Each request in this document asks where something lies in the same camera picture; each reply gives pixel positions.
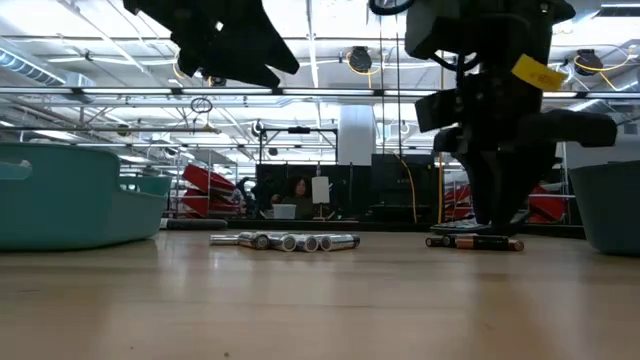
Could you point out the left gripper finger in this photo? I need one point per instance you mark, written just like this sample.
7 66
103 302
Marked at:
240 67
265 40

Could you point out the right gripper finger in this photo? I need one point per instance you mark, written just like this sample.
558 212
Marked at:
485 185
522 180

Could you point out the black copper battery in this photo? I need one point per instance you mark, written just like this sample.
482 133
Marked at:
440 241
487 243

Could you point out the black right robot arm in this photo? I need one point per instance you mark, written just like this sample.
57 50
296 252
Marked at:
450 30

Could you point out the red storage bin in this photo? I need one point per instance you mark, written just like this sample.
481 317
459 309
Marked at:
205 205
462 194
547 212
205 177

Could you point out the yellow tag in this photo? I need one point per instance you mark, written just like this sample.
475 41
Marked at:
537 74

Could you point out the black desk calculator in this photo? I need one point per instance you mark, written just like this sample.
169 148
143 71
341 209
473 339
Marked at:
450 229

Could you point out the blue teal plastic bin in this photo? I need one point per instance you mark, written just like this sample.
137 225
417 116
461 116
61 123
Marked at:
610 210

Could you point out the white pillar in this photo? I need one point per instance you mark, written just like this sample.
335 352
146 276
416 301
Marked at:
356 135

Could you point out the person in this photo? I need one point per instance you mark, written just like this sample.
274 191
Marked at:
299 192

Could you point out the white sign on stand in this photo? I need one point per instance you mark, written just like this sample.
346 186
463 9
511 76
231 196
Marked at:
320 190

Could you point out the white container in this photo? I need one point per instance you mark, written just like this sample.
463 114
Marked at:
284 211

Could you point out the black cylinder with white cap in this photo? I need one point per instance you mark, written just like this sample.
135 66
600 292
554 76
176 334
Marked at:
200 224

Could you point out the green teal plastic bin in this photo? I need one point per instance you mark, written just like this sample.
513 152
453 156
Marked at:
75 200

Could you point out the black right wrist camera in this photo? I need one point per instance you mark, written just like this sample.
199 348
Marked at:
435 111

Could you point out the black partition wall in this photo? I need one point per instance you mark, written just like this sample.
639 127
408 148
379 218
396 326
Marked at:
390 185

